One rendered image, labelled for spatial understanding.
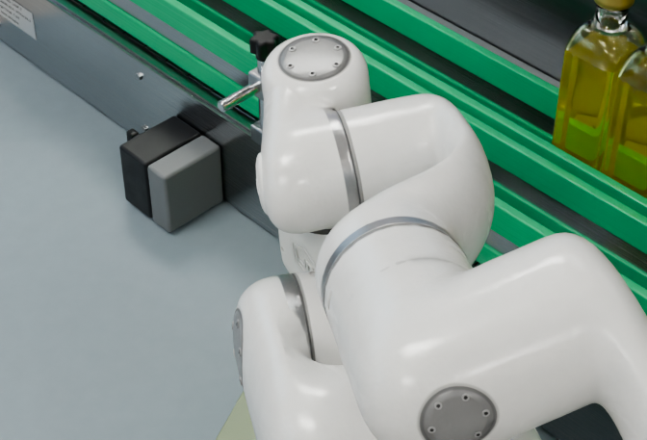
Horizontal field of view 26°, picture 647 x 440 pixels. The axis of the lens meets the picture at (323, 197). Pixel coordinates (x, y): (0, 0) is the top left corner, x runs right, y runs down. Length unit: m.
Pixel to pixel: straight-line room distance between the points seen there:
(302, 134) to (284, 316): 0.12
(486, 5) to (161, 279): 0.47
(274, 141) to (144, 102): 0.72
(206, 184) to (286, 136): 0.64
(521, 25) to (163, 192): 0.43
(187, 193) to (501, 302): 0.89
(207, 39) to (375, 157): 0.62
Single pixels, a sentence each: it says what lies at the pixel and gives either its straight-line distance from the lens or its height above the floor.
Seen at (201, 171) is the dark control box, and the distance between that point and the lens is 1.52.
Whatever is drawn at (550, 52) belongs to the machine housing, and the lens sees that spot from 1.55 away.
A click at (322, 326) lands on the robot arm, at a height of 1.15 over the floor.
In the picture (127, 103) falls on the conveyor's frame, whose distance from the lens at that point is 1.65.
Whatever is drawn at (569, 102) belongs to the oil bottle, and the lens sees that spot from 1.30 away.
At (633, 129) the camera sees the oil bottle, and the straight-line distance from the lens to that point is 1.27.
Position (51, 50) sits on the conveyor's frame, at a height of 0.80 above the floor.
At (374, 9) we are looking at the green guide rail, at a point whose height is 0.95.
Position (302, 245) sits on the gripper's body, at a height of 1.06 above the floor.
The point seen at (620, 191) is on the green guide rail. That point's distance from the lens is 1.29.
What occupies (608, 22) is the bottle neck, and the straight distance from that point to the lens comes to 1.25.
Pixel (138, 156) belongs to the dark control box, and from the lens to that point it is 1.52.
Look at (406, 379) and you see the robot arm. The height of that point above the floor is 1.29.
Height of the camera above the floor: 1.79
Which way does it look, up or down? 41 degrees down
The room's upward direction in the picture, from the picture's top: straight up
